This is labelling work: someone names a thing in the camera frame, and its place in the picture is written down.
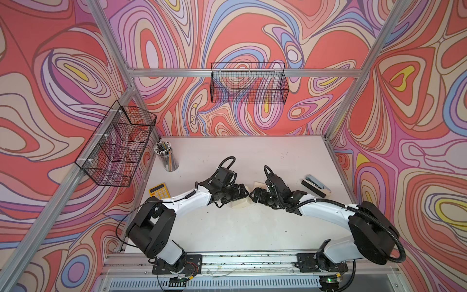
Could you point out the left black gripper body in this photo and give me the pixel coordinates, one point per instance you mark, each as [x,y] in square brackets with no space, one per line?
[230,194]

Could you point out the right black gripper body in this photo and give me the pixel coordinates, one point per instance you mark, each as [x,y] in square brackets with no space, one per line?
[267,198]

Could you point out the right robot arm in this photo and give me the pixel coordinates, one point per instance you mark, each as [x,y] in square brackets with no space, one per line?
[372,235]

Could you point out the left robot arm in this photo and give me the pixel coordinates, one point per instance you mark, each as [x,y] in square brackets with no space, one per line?
[151,227]

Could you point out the grey stapler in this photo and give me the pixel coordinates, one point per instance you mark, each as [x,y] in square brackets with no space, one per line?
[315,186]

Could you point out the yellow calculator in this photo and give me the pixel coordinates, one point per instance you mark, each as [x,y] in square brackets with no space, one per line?
[160,191]

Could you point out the metal pen cup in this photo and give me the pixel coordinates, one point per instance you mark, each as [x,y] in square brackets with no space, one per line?
[164,152]

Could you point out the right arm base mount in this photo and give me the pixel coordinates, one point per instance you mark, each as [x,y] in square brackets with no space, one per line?
[318,263]

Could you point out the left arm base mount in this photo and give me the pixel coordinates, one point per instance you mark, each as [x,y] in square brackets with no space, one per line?
[187,264]

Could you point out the black wire basket back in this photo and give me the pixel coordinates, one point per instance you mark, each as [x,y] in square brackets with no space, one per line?
[248,83]

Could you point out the black wire basket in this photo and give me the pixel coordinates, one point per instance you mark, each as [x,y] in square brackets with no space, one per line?
[248,83]
[122,136]

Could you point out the black wire basket left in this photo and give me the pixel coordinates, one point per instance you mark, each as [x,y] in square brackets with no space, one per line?
[122,136]

